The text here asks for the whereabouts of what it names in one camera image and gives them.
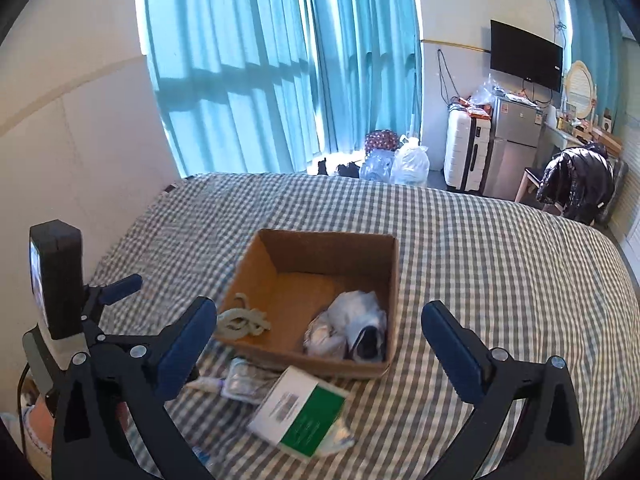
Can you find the silver small fridge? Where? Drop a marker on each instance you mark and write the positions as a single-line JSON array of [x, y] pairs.
[[512, 150]]

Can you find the green and white carton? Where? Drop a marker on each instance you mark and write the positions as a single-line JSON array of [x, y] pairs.
[[310, 420]]

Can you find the white translucent plastic bag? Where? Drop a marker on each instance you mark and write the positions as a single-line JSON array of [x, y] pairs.
[[411, 162]]

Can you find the clear plastic packet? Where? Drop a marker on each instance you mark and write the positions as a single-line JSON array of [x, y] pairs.
[[242, 380]]

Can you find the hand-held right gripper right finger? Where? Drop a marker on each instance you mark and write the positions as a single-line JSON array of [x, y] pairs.
[[450, 350]]

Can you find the orange packets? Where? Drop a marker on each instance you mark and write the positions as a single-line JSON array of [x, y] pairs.
[[472, 109]]

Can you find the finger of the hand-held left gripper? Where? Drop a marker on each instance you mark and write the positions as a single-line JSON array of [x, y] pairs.
[[120, 287]]

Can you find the wooden chair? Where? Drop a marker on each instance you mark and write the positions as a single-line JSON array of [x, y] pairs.
[[525, 182]]

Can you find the teal side curtain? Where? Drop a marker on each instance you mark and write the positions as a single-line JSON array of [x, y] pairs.
[[607, 50]]

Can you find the small blue white packet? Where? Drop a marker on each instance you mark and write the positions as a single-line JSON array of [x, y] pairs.
[[204, 457]]

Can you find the white crumpled packet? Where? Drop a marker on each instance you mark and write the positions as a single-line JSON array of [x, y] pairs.
[[341, 435]]

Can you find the black puffer jacket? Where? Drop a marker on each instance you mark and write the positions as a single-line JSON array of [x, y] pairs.
[[575, 180]]

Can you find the black shoes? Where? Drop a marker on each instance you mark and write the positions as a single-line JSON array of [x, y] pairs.
[[345, 169]]

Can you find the white tube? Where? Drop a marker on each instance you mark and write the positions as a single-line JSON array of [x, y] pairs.
[[202, 386]]

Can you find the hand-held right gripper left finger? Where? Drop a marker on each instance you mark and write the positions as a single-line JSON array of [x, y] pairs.
[[185, 345]]

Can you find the teal window curtain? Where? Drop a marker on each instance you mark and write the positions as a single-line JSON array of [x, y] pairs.
[[250, 60]]

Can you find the bluish clear plastic bag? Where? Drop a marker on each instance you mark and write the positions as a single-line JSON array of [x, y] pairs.
[[377, 167]]

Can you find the white suitcase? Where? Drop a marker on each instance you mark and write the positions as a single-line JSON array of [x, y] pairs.
[[462, 150]]

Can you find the dark patterned bag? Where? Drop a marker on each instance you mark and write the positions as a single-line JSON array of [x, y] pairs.
[[381, 140]]

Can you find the clear bag on fridge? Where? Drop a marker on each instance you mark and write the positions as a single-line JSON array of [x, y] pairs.
[[487, 92]]

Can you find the black wall television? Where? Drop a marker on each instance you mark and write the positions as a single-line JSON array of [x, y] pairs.
[[525, 55]]

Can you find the crumpled grey wad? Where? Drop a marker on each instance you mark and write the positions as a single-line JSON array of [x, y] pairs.
[[322, 335]]

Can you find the checked bed sheet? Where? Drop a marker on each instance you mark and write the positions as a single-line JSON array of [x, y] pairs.
[[500, 285]]

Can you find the white desk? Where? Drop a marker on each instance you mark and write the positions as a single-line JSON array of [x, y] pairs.
[[555, 140]]

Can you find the brown cardboard box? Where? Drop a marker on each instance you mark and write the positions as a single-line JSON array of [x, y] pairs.
[[300, 260]]

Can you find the oval cream mirror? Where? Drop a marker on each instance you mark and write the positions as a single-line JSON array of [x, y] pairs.
[[580, 87]]

